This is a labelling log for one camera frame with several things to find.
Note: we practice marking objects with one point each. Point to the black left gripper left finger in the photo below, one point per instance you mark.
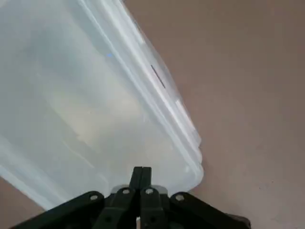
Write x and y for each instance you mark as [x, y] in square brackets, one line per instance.
[119, 205]

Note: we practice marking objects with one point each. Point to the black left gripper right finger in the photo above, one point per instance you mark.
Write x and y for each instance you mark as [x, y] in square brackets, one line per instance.
[152, 205]

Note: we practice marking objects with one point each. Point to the translucent plastic box lid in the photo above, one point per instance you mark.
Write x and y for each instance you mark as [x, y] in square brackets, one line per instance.
[71, 95]

